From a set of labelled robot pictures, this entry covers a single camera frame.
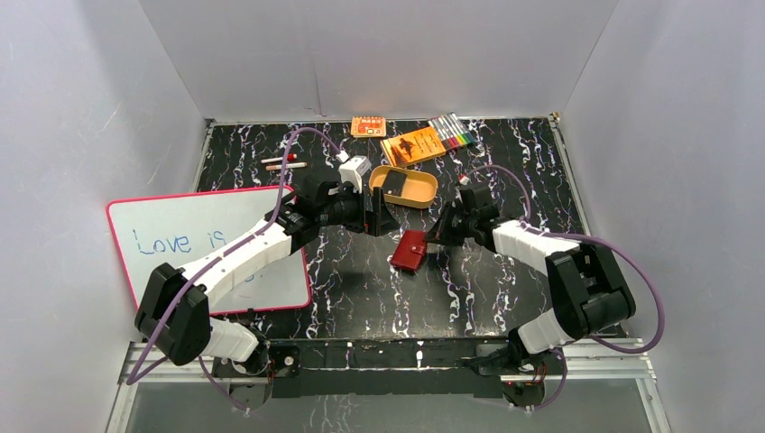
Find yellow oval tray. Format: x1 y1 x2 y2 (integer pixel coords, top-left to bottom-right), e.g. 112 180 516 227
368 165 438 209

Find purple cable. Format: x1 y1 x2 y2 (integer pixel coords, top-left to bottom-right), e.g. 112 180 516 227
125 126 351 413
465 164 667 410

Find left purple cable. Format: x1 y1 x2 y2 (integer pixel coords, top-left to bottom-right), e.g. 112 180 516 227
125 126 351 413

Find red card holder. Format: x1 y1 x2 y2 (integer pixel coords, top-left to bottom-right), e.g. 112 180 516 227
389 230 428 273

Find black credit card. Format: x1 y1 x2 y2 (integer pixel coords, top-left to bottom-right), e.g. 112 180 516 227
381 170 408 197

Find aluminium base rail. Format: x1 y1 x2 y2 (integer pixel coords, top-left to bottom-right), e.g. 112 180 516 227
137 338 656 410

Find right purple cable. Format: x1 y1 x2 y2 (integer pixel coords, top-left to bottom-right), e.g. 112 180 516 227
465 164 667 410

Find small orange card box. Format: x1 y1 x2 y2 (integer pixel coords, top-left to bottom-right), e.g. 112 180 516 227
350 116 387 138

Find orange white marker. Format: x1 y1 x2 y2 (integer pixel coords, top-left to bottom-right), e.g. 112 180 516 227
265 162 308 171

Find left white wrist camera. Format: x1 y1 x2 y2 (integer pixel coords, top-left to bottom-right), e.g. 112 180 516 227
336 151 372 193

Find coloured marker set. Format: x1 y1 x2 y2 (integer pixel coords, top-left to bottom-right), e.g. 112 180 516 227
428 113 478 151

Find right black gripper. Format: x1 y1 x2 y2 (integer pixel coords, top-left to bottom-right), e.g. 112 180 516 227
424 201 476 247

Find orange book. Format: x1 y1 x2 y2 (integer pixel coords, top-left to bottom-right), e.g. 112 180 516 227
380 126 447 168

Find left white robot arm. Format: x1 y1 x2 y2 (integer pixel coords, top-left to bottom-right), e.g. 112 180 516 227
134 180 400 375

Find pink framed whiteboard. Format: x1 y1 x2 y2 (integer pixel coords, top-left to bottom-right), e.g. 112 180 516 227
106 186 312 315

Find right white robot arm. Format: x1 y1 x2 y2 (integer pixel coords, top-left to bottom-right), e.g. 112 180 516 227
425 183 636 373

